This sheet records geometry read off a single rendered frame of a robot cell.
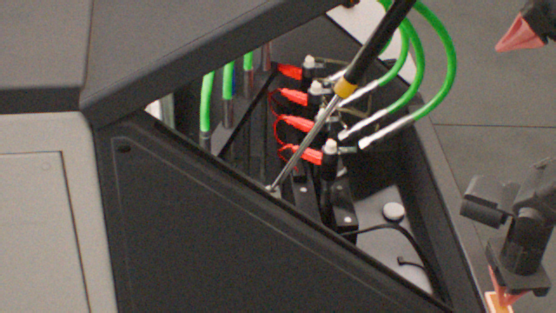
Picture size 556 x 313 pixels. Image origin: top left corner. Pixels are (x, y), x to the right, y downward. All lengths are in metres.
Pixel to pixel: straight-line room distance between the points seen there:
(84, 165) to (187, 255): 0.17
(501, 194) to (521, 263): 0.11
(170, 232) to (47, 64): 0.23
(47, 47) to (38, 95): 0.06
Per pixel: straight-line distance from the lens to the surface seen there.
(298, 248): 0.95
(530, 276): 1.25
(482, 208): 1.19
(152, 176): 0.86
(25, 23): 0.89
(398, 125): 1.31
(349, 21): 1.89
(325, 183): 1.36
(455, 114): 3.31
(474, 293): 1.37
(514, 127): 3.31
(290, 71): 1.53
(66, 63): 0.82
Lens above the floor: 1.95
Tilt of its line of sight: 41 degrees down
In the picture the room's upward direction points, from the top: 2 degrees clockwise
